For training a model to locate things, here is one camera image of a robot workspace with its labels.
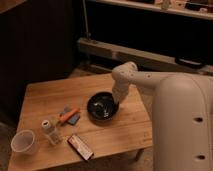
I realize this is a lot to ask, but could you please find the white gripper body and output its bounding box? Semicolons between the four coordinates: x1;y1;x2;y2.
112;82;129;103

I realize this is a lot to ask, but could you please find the black ceramic bowl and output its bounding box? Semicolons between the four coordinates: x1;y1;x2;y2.
87;92;119;121

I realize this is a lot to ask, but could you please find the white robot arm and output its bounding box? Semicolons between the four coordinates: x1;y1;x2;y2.
112;62;213;171

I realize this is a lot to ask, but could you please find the long grey case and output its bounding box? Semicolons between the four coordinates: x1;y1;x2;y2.
77;38;213;76

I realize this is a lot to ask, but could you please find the wooden folding table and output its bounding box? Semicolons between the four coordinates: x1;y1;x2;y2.
8;74;152;171

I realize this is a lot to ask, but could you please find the blue grey sponge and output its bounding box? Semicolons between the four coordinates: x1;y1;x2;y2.
60;107;80;125

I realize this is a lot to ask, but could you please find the orange carrot toy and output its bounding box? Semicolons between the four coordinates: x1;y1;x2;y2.
58;108;80;123

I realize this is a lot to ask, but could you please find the clear spice bottle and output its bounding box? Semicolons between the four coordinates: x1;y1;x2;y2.
41;120;61;145

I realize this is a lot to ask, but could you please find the metal pole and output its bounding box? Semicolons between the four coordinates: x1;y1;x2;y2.
82;0;91;40

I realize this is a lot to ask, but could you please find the white plastic cup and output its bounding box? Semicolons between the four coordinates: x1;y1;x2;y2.
11;130;37;155

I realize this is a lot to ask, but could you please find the wooden shelf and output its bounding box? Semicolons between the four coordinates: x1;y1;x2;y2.
90;0;213;21

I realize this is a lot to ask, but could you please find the black handle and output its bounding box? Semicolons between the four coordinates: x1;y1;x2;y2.
174;58;206;69

